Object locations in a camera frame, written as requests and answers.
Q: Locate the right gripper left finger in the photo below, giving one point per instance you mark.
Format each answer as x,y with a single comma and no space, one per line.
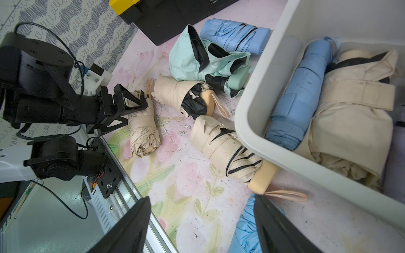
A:
129,234

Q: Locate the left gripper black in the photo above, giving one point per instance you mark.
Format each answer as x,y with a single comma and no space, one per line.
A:
21,108

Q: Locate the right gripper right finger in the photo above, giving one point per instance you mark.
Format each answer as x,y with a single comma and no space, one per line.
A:
276,233

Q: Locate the large beige umbrella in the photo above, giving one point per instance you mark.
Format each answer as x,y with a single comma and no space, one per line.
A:
351,130

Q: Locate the lavender umbrella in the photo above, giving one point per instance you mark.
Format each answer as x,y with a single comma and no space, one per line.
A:
394,176

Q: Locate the light blue umbrella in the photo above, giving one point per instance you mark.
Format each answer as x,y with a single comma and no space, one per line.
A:
296,107

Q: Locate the white plastic storage box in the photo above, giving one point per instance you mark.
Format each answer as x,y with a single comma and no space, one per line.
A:
378,23

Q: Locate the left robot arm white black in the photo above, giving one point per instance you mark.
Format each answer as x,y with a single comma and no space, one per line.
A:
35,88

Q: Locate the sky blue long umbrella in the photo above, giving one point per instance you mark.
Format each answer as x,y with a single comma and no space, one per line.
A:
245,238

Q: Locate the crumpled beige umbrella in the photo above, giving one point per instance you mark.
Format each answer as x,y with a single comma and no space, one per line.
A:
144,135

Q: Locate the beige umbrella black inner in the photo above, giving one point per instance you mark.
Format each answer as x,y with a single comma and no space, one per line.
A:
190,98

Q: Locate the mint green umbrella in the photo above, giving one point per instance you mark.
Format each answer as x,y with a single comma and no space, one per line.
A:
195,59

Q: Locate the beige umbrella black stripes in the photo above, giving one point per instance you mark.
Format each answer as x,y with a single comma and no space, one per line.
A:
221,145

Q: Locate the periwinkle blue folded umbrella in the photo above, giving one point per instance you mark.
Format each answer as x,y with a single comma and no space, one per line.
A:
236,36

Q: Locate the yellow black toolbox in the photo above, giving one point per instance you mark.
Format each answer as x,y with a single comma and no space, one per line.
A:
161,20

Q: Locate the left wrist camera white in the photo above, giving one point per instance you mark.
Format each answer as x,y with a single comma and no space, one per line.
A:
96,76

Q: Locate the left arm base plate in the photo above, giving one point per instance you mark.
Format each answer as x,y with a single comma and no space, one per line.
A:
109,177

